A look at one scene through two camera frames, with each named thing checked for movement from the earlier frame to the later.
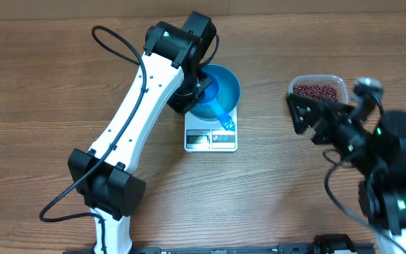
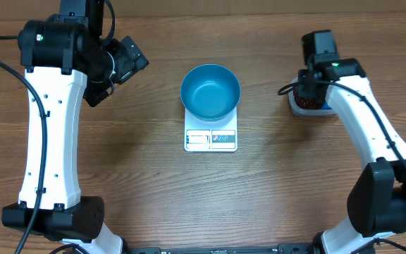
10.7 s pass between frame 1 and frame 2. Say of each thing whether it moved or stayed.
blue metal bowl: stayed
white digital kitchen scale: stayed
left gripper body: moved
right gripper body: moved
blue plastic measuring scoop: moved
